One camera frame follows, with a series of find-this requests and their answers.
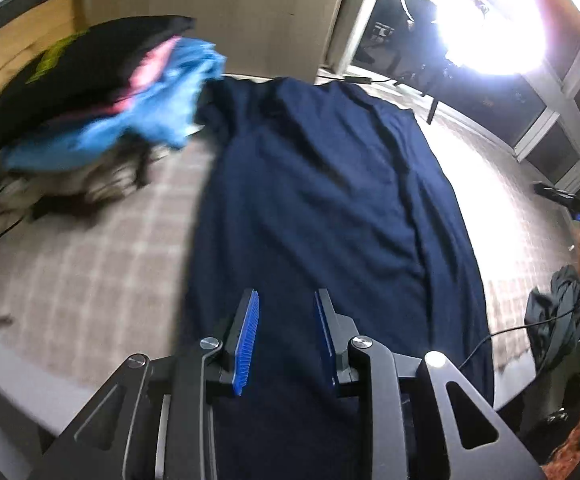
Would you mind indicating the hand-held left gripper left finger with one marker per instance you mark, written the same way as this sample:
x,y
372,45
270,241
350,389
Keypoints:
x,y
247,345

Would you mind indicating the pink plaid blanket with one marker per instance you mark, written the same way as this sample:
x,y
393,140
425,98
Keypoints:
x,y
95,270

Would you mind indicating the white table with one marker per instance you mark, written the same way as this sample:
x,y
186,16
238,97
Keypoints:
x,y
10,395

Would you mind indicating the navy blue sweatshirt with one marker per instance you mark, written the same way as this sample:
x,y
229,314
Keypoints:
x,y
320,210

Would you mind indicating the wooden board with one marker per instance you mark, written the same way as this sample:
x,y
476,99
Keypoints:
x,y
10,45

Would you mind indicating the black garment with yellow print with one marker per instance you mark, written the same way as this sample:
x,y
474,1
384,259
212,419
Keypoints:
x,y
95,55

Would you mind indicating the dark grey garment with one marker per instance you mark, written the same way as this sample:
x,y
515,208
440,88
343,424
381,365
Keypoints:
x,y
554,320

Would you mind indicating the bright lamp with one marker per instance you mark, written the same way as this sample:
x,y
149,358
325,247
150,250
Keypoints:
x,y
489,20

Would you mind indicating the pink garment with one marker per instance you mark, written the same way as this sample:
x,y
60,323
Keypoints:
x,y
147,67

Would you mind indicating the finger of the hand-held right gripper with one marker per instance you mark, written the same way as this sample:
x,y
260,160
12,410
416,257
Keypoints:
x,y
559,196

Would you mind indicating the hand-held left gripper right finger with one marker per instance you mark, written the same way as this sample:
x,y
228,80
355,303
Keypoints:
x,y
326,345

